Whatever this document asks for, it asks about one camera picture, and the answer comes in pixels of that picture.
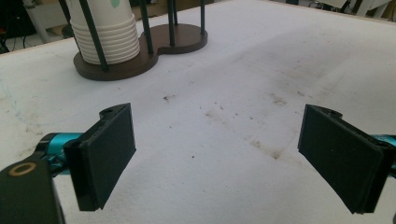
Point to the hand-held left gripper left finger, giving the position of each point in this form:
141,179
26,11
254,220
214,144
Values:
102,158

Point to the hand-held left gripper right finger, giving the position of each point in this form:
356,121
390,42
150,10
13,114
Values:
342,158

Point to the brown cup rack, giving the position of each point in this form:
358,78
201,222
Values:
130,67

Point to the stack of white paper cups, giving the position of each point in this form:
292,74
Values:
115,40

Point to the white metal stand leg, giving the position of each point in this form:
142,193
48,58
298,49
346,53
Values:
39,21

